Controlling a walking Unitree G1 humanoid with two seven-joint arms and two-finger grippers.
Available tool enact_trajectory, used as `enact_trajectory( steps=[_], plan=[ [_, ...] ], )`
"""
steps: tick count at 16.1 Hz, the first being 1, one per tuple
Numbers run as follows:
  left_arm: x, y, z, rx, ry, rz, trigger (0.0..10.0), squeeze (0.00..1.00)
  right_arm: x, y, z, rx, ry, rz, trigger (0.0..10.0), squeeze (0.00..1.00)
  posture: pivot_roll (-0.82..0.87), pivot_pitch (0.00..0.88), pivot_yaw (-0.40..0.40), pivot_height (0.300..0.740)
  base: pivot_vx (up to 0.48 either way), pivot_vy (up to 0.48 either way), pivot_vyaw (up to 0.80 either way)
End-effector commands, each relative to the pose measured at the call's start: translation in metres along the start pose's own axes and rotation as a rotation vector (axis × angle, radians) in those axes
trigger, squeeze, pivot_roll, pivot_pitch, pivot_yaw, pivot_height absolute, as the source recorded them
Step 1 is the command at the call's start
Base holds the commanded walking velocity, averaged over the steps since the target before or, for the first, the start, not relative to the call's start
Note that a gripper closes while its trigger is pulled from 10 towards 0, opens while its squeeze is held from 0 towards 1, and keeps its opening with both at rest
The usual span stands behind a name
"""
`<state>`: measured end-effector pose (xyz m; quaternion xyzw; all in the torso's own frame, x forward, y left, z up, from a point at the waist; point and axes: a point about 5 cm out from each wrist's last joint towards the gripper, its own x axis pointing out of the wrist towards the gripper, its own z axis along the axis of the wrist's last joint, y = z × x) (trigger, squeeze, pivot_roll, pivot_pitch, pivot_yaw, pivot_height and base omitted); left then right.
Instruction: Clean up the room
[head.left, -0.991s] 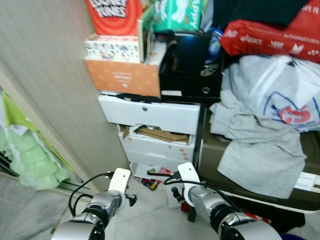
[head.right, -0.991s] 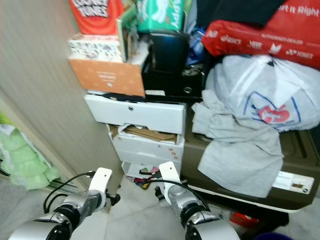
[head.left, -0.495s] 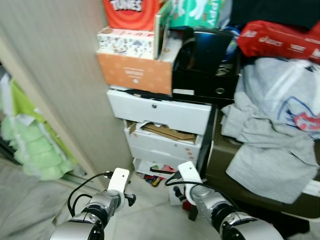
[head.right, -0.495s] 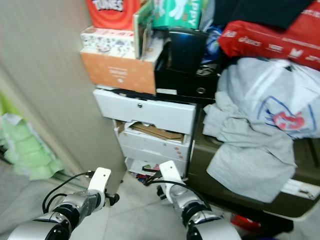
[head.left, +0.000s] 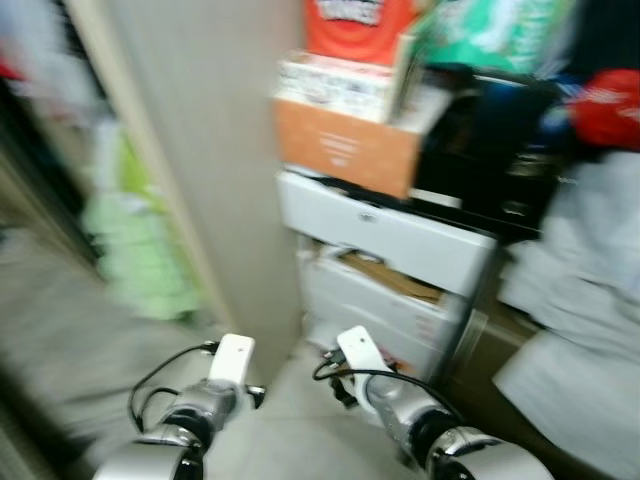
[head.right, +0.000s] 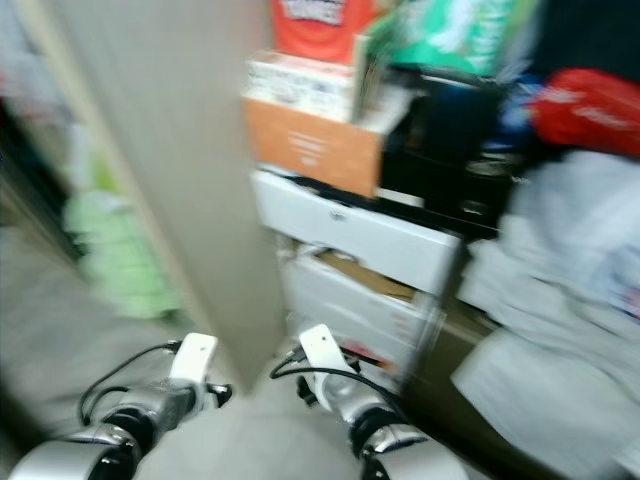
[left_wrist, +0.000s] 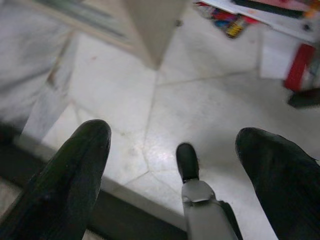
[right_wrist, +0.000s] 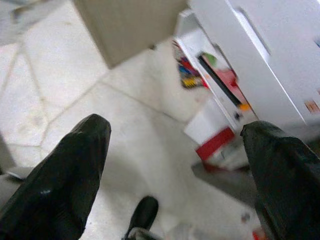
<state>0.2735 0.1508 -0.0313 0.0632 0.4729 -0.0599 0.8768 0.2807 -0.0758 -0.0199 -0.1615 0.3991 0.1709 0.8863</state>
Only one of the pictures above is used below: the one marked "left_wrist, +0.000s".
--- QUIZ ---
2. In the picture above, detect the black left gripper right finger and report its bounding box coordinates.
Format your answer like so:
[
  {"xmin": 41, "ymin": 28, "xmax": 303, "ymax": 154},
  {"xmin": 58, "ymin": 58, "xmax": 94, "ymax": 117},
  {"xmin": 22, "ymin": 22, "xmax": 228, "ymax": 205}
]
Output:
[{"xmin": 234, "ymin": 127, "xmax": 320, "ymax": 240}]

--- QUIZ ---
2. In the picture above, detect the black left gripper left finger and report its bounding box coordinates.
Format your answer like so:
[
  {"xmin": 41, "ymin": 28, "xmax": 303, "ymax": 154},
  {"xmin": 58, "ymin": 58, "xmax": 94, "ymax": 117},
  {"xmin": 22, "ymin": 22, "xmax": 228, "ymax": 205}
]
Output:
[{"xmin": 0, "ymin": 119, "xmax": 112, "ymax": 240}]

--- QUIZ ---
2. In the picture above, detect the robot left leg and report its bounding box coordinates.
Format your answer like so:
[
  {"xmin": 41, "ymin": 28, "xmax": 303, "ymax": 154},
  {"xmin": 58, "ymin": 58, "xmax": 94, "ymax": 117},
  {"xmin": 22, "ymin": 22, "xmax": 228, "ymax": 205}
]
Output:
[{"xmin": 175, "ymin": 142, "xmax": 244, "ymax": 240}]

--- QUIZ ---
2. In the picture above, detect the black flat object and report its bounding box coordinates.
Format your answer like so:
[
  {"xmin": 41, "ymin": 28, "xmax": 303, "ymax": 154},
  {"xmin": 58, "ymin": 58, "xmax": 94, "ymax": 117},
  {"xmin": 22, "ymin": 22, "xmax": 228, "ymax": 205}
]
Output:
[{"xmin": 286, "ymin": 87, "xmax": 320, "ymax": 109}]

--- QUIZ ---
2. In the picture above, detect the red cardboard box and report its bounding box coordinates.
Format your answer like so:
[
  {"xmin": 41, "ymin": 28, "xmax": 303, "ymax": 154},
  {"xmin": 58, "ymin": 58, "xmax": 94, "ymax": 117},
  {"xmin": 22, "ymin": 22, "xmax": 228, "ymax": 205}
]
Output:
[{"xmin": 283, "ymin": 43, "xmax": 318, "ymax": 91}]

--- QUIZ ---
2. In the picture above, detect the white paper sheet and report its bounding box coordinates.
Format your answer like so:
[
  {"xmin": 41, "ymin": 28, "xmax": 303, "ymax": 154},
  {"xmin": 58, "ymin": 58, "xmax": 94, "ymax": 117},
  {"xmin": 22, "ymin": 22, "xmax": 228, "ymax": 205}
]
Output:
[{"xmin": 259, "ymin": 29, "xmax": 302, "ymax": 79}]

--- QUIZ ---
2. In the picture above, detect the colourful comic book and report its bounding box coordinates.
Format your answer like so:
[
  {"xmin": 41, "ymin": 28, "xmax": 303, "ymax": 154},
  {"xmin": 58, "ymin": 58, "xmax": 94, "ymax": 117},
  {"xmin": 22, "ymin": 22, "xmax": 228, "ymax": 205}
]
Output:
[{"xmin": 193, "ymin": 1, "xmax": 260, "ymax": 40}]

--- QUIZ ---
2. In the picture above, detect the beige framed panel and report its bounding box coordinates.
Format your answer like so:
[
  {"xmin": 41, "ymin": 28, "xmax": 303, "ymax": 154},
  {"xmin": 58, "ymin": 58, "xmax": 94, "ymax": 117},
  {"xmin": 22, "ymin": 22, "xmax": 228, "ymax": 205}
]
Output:
[{"xmin": 22, "ymin": 0, "xmax": 133, "ymax": 52}]

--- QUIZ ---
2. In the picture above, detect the cream cabinet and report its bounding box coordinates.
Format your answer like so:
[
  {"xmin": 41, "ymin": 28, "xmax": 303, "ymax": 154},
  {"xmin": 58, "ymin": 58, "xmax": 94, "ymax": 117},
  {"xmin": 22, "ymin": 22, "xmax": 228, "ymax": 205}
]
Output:
[{"xmin": 126, "ymin": 0, "xmax": 187, "ymax": 71}]

